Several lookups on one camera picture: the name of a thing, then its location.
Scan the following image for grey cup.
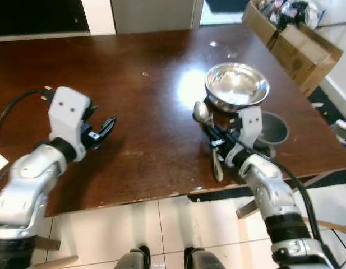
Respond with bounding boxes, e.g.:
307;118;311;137
255;111;290;159

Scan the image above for shiny steel bowl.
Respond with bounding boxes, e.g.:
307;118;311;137
204;62;270;113

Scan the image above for broom with pale bristles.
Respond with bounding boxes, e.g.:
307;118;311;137
331;119;346;144

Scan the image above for light wooden bar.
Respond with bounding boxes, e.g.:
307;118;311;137
301;216;346;235

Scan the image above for large open cardboard box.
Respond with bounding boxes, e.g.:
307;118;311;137
241;0;344;98

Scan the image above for wooden plank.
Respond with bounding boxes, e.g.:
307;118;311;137
31;255;79;269
34;235;62;252

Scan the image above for grey door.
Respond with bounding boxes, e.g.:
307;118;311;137
110;0;205;35

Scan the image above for robot right leg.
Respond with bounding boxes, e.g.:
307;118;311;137
183;246;227;269

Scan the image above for robot leg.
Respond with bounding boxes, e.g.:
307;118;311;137
113;245;153;269
183;246;227;269

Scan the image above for black door mat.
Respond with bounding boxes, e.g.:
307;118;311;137
204;0;253;14

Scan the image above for robot left leg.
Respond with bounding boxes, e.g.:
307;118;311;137
113;245;153;269

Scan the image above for shiny plastic bag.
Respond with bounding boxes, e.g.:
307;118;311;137
292;0;326;30

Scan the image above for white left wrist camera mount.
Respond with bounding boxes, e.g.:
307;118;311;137
47;86;93;163

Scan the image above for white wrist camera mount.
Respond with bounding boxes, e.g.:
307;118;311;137
47;86;93;163
225;106;264;164

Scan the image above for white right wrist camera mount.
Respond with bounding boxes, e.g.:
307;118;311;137
225;106;264;164

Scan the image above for black wall panel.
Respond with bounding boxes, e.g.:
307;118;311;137
0;0;90;38

